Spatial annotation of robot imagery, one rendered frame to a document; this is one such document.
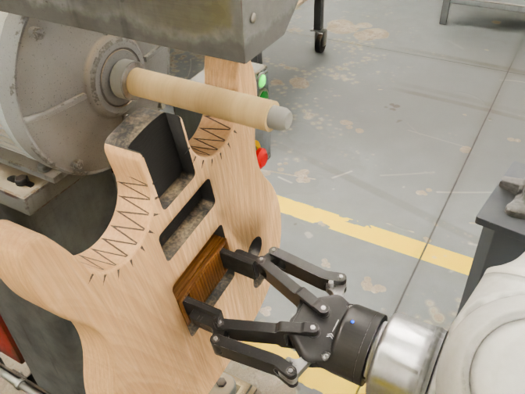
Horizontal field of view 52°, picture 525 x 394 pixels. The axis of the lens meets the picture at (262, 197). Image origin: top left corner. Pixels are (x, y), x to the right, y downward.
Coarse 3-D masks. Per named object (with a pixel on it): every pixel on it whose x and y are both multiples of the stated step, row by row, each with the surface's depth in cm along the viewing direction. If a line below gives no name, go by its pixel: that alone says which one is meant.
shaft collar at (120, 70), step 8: (120, 64) 61; (128, 64) 60; (136, 64) 61; (112, 72) 61; (120, 72) 60; (128, 72) 60; (112, 80) 61; (120, 80) 60; (112, 88) 61; (120, 88) 61; (120, 96) 62; (128, 96) 62; (136, 96) 63
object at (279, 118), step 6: (270, 108) 54; (276, 108) 54; (282, 108) 54; (270, 114) 53; (276, 114) 53; (282, 114) 53; (288, 114) 53; (270, 120) 54; (276, 120) 53; (282, 120) 53; (288, 120) 54; (270, 126) 54; (276, 126) 54; (282, 126) 53; (288, 126) 54
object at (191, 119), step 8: (256, 64) 95; (200, 72) 93; (256, 72) 92; (264, 72) 94; (192, 80) 91; (200, 80) 91; (256, 80) 92; (256, 88) 92; (264, 88) 94; (176, 112) 90; (184, 112) 89; (192, 112) 88; (184, 120) 90; (192, 120) 89; (200, 120) 88; (192, 128) 90; (256, 136) 98; (264, 136) 100; (256, 144) 98; (264, 144) 101
